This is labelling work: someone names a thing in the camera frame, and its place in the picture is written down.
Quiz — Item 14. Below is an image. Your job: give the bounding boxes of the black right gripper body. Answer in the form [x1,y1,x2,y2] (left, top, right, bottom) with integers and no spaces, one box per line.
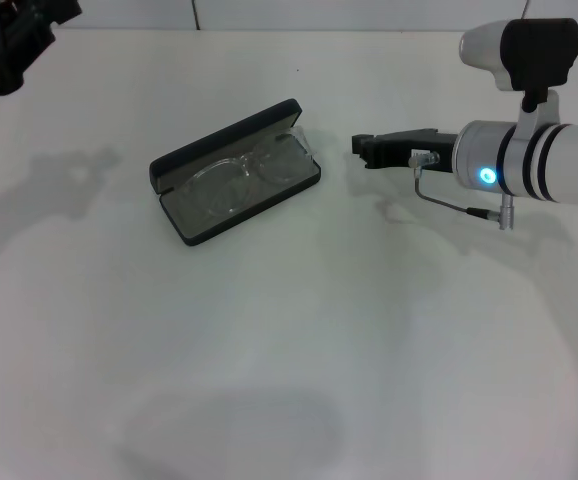
[385,127,464,175]

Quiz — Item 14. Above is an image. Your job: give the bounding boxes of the clear white glasses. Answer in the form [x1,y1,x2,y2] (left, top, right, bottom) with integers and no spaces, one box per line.
[176,127,316,219]

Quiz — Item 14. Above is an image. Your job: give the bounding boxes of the black glasses case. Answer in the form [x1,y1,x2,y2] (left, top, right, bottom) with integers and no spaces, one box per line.
[147,98,323,246]

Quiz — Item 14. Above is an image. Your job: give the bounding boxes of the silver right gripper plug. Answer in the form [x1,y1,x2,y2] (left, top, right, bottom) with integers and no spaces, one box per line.
[407,151,441,170]

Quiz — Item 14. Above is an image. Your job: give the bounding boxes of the thin right gripper cable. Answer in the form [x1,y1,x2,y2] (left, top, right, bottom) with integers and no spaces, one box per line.
[411,167,504,219]

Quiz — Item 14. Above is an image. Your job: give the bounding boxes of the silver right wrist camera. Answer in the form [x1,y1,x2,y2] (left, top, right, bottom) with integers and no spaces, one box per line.
[457,18,578,141]

